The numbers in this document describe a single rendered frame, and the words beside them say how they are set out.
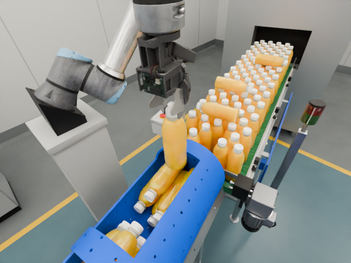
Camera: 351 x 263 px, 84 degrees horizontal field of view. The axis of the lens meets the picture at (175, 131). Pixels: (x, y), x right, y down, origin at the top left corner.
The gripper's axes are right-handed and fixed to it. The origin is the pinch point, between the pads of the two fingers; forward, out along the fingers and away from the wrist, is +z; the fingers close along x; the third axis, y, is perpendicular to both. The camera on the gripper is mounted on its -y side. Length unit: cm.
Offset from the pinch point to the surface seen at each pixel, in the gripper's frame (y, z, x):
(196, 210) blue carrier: 8.9, 26.7, 12.2
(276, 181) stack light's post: -52, 73, 36
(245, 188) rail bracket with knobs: -17, 44, 22
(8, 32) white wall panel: -66, 24, -260
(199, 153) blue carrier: -7.4, 21.2, 5.0
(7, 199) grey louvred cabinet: 41, 121, -152
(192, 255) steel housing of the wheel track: 12, 56, 13
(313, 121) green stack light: -52, 26, 38
